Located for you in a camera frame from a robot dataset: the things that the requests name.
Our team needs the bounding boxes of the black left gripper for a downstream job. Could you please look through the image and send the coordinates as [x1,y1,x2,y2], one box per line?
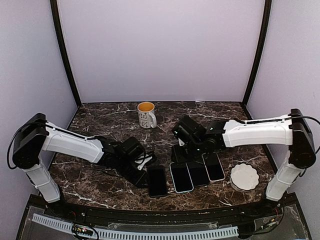
[116,157,151,188]

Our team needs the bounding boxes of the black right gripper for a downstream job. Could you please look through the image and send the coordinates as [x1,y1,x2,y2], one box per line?
[171,139,205,164]

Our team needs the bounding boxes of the black smartphone bottom stack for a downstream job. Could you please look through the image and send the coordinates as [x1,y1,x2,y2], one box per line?
[148,166,167,196]

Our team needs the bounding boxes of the black phone case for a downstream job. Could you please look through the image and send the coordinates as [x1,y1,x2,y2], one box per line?
[146,165,168,198]

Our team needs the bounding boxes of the light blue phone case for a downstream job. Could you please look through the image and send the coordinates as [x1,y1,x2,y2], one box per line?
[169,161,195,194]

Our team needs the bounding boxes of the purple-edged black smartphone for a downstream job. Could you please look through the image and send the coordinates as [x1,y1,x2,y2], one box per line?
[187,161,210,187]

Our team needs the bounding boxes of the pink phone case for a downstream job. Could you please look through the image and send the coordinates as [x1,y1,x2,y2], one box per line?
[201,152,226,183]

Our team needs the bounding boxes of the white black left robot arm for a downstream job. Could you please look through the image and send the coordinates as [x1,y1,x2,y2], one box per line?
[6,113,153,218]

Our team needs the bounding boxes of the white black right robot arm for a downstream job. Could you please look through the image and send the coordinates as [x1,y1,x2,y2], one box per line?
[172,108,319,217]

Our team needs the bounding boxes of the white floral mug yellow inside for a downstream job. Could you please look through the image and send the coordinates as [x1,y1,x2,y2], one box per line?
[137,102,157,129]

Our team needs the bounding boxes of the white scalloped dish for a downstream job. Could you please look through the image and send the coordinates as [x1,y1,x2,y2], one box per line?
[229,163,260,192]

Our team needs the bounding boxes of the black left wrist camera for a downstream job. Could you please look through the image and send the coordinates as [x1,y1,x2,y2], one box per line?
[120,136,157,171]

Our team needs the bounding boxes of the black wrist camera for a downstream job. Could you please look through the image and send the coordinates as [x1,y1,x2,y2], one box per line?
[120,136,157,171]
[171,115,207,147]

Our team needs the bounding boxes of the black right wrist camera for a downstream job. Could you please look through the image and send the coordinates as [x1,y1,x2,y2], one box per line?
[171,115,207,147]

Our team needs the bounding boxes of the white slotted cable duct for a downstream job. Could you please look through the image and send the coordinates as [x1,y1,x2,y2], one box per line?
[31,213,239,240]

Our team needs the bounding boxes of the black front table rail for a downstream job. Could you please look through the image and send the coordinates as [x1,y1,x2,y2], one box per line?
[27,193,298,226]

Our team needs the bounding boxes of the black right corner post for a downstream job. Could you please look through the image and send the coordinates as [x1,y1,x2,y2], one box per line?
[241,0,273,109]

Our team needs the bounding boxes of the black corner post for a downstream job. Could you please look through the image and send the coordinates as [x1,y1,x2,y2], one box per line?
[241,0,273,109]
[49,0,82,108]

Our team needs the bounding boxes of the black left corner post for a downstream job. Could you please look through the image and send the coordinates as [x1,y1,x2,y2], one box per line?
[49,0,82,108]

